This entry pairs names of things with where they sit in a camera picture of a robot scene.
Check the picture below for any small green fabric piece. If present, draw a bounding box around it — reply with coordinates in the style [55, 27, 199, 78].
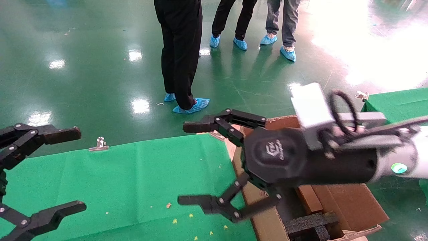
[419, 177, 428, 205]

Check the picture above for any person in black trousers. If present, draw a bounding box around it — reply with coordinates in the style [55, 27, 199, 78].
[211, 0, 258, 41]
[154, 0, 203, 109]

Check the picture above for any person in grey jeans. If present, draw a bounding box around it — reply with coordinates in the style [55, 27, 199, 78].
[266, 0, 301, 47]

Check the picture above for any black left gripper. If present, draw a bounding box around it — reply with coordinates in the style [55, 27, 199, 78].
[0, 124, 87, 241]

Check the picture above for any green table cloth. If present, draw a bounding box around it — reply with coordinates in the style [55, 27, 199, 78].
[0, 133, 258, 241]
[363, 88, 428, 126]

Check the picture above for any small brown cardboard box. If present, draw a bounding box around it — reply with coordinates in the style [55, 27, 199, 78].
[296, 185, 325, 215]

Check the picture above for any black foam insert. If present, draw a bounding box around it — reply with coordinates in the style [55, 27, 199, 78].
[284, 213, 343, 241]

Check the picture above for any large open cardboard carton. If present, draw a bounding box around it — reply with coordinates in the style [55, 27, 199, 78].
[224, 115, 390, 241]

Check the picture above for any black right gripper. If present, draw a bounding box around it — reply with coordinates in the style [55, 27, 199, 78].
[177, 108, 385, 223]

